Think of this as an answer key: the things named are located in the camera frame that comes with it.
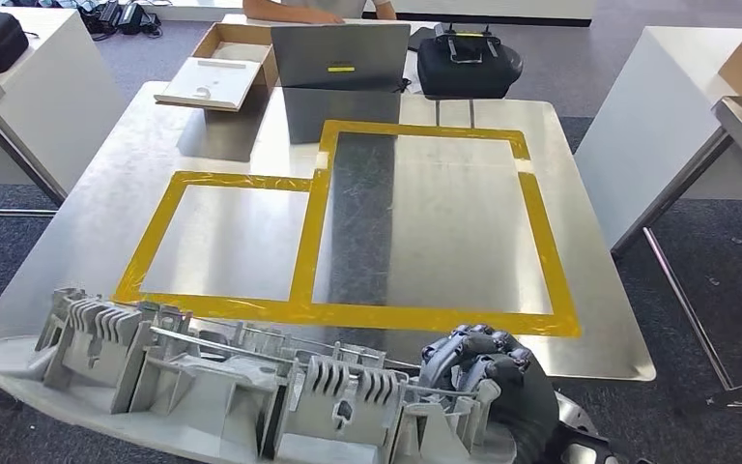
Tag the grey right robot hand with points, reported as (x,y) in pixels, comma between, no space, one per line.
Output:
(524,397)

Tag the silver wheel hubcap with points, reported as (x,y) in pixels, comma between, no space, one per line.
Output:
(185,397)

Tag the black zip carry case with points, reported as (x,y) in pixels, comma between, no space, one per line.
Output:
(467,77)

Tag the black remote controller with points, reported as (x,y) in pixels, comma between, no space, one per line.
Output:
(467,38)

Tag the black flat pad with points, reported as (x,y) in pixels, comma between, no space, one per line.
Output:
(419,38)

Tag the grey laptop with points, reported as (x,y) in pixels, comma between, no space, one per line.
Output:
(339,54)

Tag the open brown cardboard box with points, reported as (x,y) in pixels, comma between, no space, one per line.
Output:
(265,48)

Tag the person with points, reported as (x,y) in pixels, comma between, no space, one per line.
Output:
(281,9)

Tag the black battery charger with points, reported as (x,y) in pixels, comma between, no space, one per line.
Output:
(134,16)
(102,16)

